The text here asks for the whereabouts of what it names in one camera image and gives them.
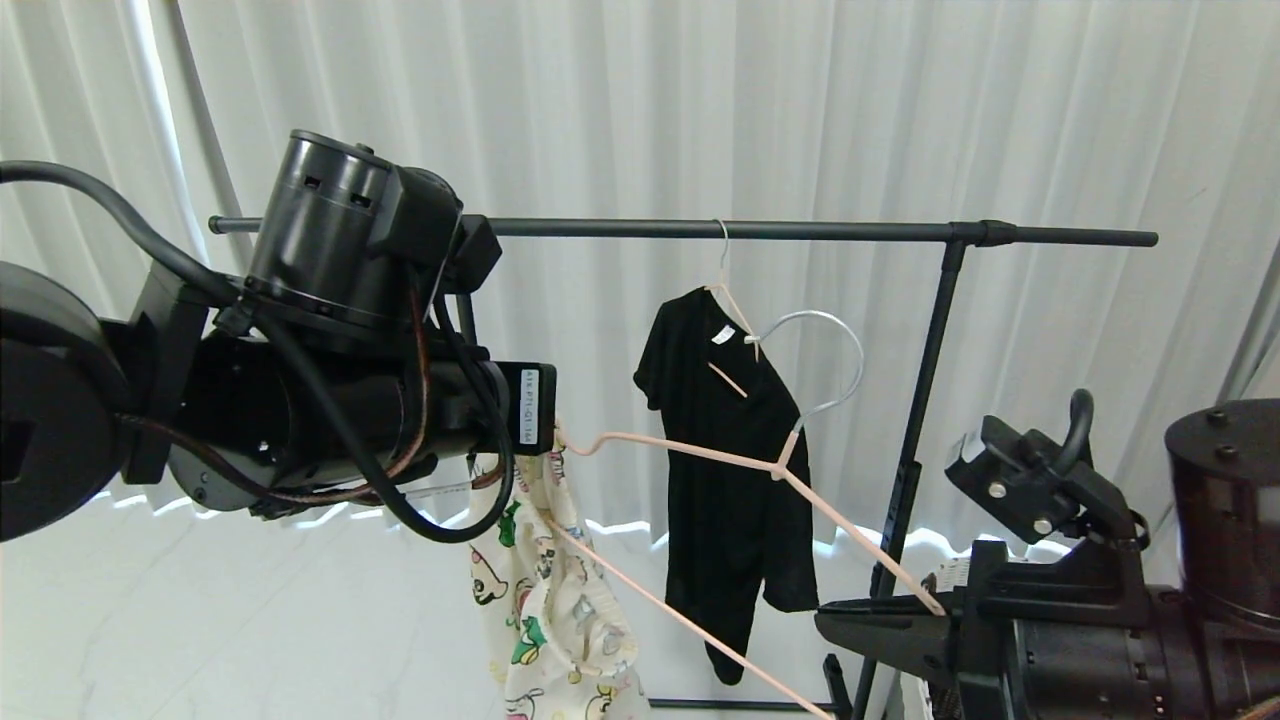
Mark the pink clothes hanger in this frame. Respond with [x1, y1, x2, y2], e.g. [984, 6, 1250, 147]
[545, 310, 946, 720]
[705, 220, 766, 399]

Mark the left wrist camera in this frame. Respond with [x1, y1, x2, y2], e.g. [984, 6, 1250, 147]
[440, 215, 503, 296]

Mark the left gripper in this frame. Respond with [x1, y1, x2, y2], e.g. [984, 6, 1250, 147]
[165, 335, 558, 516]

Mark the black clothes rack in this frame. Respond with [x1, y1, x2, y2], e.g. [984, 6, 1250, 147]
[208, 215, 1159, 720]

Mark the black garment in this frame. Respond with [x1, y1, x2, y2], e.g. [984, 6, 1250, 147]
[633, 288, 821, 686]

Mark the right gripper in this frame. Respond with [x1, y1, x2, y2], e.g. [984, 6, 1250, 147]
[945, 585, 1216, 720]

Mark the white curtain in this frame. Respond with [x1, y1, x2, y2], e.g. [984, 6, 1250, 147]
[0, 0, 1280, 561]

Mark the cream printed garment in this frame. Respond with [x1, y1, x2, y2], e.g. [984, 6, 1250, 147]
[470, 440, 651, 720]

